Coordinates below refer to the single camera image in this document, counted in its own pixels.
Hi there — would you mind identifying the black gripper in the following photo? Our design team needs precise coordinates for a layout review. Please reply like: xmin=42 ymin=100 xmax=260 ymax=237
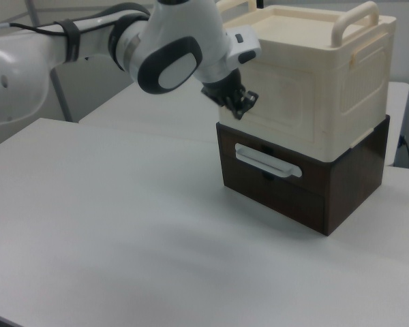
xmin=200 ymin=67 xmax=260 ymax=121

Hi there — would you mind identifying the cream cabinet door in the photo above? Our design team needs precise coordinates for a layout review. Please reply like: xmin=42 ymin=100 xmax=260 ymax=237
xmin=219 ymin=61 xmax=328 ymax=161

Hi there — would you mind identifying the cream plastic cabinet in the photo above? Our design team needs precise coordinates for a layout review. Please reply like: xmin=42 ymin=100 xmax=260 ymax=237
xmin=216 ymin=0 xmax=397 ymax=163

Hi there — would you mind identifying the dark brown drawer box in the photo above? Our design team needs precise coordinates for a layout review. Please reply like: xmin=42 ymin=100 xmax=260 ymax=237
xmin=215 ymin=114 xmax=391 ymax=236

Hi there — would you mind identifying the white drawer handle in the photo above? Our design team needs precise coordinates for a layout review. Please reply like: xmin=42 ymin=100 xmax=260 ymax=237
xmin=234 ymin=142 xmax=303 ymax=179

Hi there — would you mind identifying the black wall cable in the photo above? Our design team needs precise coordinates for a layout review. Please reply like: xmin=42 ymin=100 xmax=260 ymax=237
xmin=399 ymin=134 xmax=409 ymax=168

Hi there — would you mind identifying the grey metal partition post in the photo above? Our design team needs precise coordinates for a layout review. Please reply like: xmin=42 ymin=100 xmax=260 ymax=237
xmin=50 ymin=64 xmax=73 ymax=123

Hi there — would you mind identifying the black cable strap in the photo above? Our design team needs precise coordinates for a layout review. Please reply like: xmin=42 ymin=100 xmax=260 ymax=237
xmin=55 ymin=19 xmax=82 ymax=65

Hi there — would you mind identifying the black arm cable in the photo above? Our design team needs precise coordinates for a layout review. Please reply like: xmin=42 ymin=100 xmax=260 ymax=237
xmin=0 ymin=21 xmax=69 ymax=37

